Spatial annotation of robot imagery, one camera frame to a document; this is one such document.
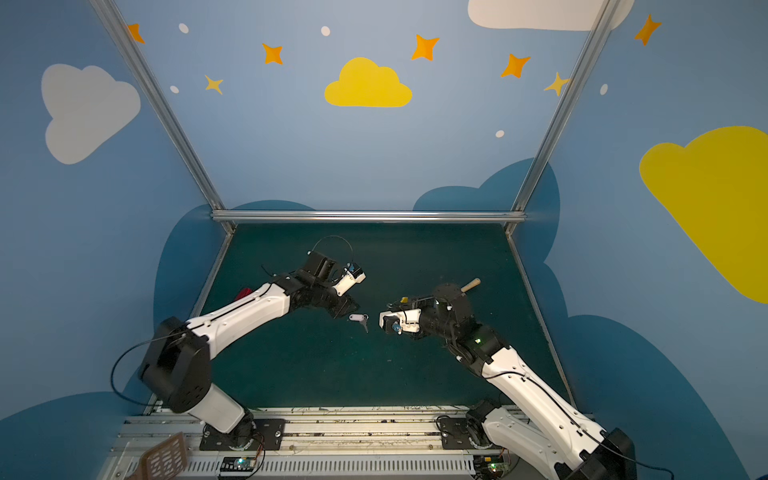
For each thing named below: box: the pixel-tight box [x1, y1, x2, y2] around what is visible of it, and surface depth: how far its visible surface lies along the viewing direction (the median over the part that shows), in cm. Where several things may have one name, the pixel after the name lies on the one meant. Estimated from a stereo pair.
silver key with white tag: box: [348, 313, 369, 333], surface depth 97 cm
